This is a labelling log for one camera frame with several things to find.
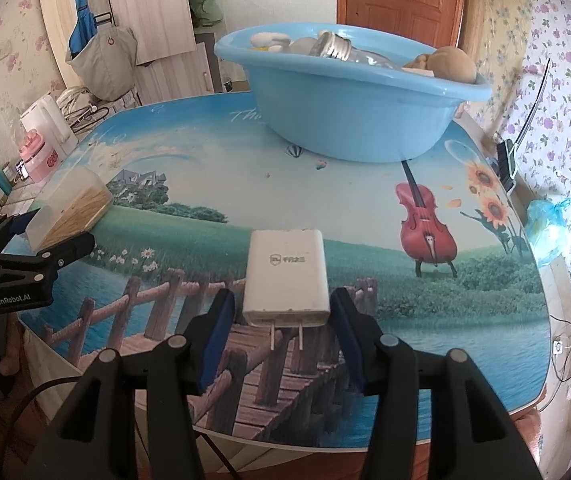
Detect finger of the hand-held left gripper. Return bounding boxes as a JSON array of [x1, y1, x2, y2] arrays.
[[0, 232, 96, 281], [0, 209, 41, 253]]

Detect white electric kettle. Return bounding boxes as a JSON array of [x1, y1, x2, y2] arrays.
[[19, 92, 78, 158]]

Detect pink cup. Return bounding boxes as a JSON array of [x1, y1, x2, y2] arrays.
[[18, 132, 61, 183]]

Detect blue plastic bag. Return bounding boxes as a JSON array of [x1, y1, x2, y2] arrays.
[[523, 197, 571, 268]]

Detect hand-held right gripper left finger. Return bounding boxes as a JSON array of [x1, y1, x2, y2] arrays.
[[25, 287, 238, 480]]

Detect blue strap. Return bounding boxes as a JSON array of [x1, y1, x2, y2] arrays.
[[68, 0, 98, 61]]

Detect white charger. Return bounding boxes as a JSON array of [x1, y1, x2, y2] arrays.
[[242, 229, 331, 366]]

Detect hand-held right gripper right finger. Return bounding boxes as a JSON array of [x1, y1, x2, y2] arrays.
[[329, 287, 541, 480]]

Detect white wooden cabinet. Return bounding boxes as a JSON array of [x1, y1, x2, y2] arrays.
[[35, 0, 226, 106]]

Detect tan plush toy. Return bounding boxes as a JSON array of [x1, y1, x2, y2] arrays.
[[401, 45, 479, 83]]

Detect clear plastic bottle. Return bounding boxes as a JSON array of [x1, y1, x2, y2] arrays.
[[290, 30, 406, 68]]

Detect clear toothpick box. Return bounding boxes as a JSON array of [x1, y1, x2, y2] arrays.
[[25, 167, 114, 252]]

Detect white plush toy yellow hat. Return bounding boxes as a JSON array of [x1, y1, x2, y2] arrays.
[[249, 31, 291, 52]]

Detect light blue plastic basin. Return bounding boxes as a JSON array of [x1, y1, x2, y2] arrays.
[[214, 22, 492, 163]]

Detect white cables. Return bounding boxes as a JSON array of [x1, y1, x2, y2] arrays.
[[58, 85, 108, 126]]

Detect brick patterned side counter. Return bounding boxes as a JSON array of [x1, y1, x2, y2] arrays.
[[0, 95, 138, 211]]

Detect thin black rod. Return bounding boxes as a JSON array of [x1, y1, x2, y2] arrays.
[[513, 57, 552, 148]]

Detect black cable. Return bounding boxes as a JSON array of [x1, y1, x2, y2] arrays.
[[198, 417, 240, 480]]

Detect grey tote bag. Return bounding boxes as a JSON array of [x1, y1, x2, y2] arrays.
[[65, 22, 138, 102]]

